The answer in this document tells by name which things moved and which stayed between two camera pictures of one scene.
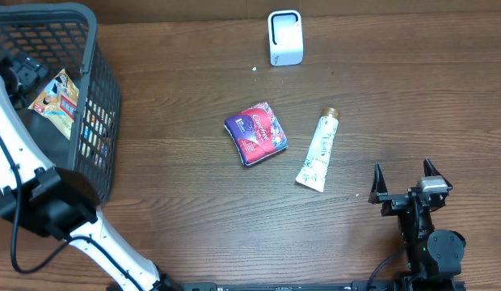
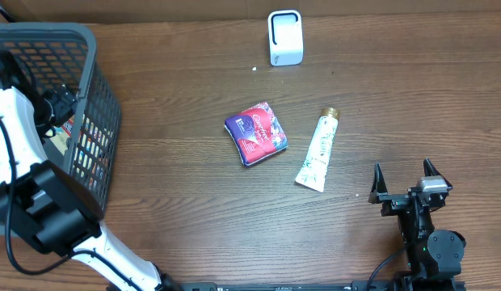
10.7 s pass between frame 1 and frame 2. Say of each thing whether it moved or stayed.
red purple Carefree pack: stayed
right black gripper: stayed
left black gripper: moved
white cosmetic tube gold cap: stayed
